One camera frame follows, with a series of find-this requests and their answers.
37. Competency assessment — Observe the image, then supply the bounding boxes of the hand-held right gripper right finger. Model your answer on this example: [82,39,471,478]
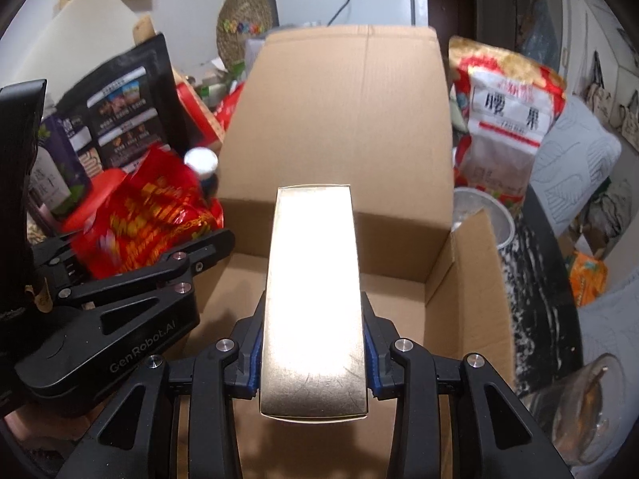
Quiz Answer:
[360,292,575,479]

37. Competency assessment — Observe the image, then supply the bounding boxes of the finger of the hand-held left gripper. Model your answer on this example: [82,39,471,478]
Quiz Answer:
[32,232,81,285]
[57,230,235,320]

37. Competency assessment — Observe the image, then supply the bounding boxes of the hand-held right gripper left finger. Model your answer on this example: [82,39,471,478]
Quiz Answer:
[55,292,265,479]

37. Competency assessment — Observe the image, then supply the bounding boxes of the red crinkly snack bag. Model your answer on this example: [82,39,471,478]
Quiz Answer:
[70,144,225,280]

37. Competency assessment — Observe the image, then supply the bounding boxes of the brown cardboard box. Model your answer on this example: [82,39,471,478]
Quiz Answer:
[177,24,520,479]

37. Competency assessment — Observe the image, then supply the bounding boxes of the small white-capped bottle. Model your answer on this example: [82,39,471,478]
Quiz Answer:
[184,148,220,195]

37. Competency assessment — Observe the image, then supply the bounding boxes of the red plastic container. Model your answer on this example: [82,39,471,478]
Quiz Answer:
[62,168,131,233]

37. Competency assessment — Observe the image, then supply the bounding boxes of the red gift box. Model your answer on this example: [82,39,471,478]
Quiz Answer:
[176,80,225,150]

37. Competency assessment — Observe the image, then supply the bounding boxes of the red plastic bag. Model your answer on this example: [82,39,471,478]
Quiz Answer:
[214,85,245,131]

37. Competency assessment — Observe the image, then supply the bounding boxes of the black stand-up pouch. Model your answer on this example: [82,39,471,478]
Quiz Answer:
[55,34,185,170]

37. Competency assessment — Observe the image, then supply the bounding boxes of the metal bowl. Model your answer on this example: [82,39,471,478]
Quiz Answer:
[452,187,516,250]

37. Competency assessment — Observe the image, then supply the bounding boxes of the clear glass cup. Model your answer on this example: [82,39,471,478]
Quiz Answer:
[524,353,632,465]

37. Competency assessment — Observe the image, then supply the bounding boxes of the white foam board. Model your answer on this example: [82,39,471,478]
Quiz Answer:
[0,0,143,85]

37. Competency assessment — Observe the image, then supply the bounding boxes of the wooden cutting board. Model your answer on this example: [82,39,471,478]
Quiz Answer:
[131,15,155,46]

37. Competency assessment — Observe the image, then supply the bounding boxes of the orange packet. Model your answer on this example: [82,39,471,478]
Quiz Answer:
[569,252,609,307]

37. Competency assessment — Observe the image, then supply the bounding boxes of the woven straw fan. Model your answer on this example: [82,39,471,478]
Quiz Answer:
[216,0,274,71]

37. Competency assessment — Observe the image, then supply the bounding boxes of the grey quilted chair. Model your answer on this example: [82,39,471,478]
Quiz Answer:
[529,95,622,230]
[576,269,639,375]

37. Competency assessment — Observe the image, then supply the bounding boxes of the red white nut bag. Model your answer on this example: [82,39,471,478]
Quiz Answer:
[447,36,567,210]

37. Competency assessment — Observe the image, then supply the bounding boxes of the dark brown door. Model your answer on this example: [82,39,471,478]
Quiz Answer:
[427,0,477,61]

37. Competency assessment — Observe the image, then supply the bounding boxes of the beige tote bag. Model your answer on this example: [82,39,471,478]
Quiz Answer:
[616,90,639,135]
[581,50,617,115]

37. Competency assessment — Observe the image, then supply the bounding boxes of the blue hanging cloth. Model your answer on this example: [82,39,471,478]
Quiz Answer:
[519,0,562,71]

